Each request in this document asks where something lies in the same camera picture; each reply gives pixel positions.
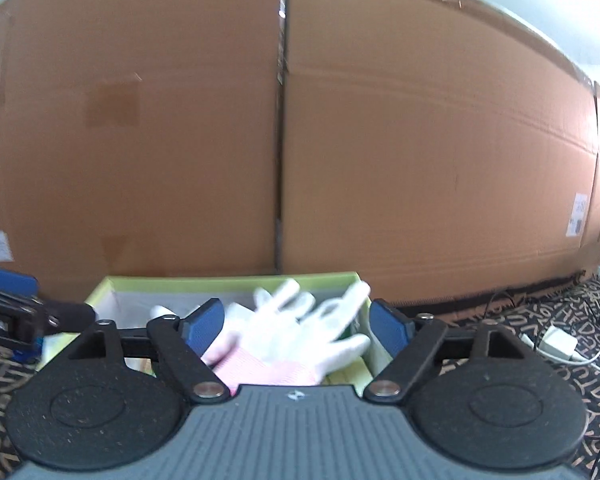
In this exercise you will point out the green cardboard box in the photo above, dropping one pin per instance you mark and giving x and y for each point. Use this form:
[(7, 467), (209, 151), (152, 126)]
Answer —
[(180, 281)]

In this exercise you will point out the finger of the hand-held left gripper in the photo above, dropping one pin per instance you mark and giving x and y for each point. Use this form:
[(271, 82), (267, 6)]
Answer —
[(5, 282), (67, 316)]

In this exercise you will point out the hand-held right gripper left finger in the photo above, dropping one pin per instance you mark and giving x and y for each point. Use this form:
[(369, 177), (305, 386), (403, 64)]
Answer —
[(207, 325)]

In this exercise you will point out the white cotton glove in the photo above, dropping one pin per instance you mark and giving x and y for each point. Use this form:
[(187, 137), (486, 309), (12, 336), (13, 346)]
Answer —
[(290, 340)]

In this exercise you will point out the cardboard carton with tape patch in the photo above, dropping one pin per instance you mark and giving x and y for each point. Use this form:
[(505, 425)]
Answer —
[(155, 160)]

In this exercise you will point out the small white shipping label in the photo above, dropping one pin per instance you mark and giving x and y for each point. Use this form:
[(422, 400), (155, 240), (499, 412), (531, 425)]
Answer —
[(577, 215)]

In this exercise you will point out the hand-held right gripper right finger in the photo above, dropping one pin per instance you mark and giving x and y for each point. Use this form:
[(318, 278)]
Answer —
[(387, 327)]

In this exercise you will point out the yellow-green medicine box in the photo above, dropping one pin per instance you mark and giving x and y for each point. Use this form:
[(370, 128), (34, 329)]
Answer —
[(349, 376)]

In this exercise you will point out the white power adapter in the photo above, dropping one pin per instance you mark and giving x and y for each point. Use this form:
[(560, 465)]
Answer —
[(552, 342)]

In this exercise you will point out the cardboard carton with small label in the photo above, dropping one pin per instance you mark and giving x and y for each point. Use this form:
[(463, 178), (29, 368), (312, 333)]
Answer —
[(430, 160)]

